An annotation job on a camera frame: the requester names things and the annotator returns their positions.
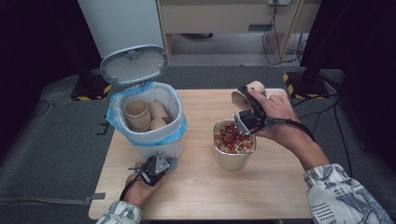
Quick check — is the black curtain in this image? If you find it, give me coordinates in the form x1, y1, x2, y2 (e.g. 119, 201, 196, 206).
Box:
300, 0, 396, 175
0, 0, 106, 157

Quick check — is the long black floor cable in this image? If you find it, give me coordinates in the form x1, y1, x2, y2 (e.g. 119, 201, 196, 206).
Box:
332, 99, 356, 178

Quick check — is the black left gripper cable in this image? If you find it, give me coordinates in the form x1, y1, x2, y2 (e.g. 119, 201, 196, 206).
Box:
120, 176, 141, 202

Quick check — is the person's left hand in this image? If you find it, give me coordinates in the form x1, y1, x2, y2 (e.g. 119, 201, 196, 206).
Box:
123, 172, 163, 208

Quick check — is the stack of brown paper cups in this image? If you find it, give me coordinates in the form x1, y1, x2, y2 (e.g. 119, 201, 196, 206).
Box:
123, 99, 152, 133

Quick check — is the pile of red food scraps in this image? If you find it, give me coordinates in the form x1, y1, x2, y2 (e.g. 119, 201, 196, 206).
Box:
215, 123, 255, 154

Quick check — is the tangle of cables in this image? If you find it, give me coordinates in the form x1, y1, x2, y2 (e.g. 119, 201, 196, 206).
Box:
284, 32, 309, 64

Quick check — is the black power cable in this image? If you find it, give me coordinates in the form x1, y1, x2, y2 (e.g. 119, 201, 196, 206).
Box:
261, 3, 300, 66

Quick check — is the blue trash bag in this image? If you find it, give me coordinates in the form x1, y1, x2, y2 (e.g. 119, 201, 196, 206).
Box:
106, 81, 189, 147

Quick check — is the white pedal trash can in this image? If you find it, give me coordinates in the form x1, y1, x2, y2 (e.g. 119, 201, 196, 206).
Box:
99, 44, 189, 161

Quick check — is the white cabinet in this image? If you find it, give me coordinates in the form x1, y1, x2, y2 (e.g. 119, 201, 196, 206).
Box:
77, 0, 166, 59

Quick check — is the square metal container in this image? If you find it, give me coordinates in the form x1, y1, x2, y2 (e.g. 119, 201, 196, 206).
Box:
212, 119, 258, 172

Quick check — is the black stand with striped base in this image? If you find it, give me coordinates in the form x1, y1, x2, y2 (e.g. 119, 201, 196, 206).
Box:
282, 66, 331, 101
69, 55, 117, 102

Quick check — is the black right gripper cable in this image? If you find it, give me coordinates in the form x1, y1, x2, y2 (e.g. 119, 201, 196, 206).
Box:
263, 117, 316, 143

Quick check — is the grey tape piece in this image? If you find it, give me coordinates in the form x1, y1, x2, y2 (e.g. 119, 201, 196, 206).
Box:
83, 192, 106, 203

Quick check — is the light wooden desk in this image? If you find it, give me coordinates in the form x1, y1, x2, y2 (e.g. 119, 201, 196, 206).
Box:
155, 0, 323, 64

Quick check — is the brown paper cup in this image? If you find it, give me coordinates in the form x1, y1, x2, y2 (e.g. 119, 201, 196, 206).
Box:
148, 101, 171, 123
231, 80, 266, 112
148, 117, 168, 132

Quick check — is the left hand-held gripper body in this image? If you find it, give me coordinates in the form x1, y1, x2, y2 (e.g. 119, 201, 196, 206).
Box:
128, 151, 173, 188

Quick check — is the person's right hand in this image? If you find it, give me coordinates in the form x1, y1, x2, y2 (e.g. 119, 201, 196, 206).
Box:
247, 88, 312, 150

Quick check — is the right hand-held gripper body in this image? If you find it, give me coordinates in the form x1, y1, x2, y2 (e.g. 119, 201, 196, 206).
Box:
233, 106, 269, 137

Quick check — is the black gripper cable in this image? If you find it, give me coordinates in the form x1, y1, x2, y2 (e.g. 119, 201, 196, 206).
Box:
263, 117, 316, 143
120, 176, 141, 202

